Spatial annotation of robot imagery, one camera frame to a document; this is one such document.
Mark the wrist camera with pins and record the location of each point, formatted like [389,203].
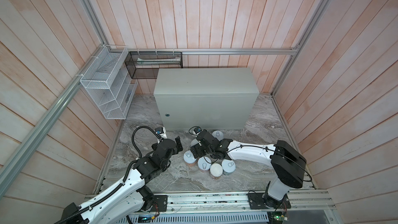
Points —
[195,130]
[161,133]

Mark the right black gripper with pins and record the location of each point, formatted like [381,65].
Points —
[197,147]

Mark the grey metal cabinet box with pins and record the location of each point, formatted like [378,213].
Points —
[211,98]

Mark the teal label can back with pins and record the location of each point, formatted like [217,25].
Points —
[219,135]

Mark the blue label can front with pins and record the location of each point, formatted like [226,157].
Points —
[228,166]

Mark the white wire mesh shelf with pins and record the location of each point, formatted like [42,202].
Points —
[109,83]

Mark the black mesh basket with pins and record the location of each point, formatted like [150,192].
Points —
[146,64]

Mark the yellow label can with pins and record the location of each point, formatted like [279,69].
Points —
[194,142]

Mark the pink label can front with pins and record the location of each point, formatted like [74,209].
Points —
[204,164]

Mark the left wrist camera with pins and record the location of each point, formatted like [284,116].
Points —
[161,133]

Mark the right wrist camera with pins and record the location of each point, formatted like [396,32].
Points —
[195,130]

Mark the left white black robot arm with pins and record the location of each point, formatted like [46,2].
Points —
[130,193]

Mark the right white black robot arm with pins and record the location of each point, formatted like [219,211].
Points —
[288,164]

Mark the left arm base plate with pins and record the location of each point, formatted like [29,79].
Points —
[158,203]

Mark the orange label can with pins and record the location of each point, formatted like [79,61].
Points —
[189,159]

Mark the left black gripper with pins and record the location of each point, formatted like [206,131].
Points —
[179,144]

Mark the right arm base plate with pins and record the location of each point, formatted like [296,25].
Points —
[258,200]

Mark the aluminium front rail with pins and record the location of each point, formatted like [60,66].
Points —
[237,201]

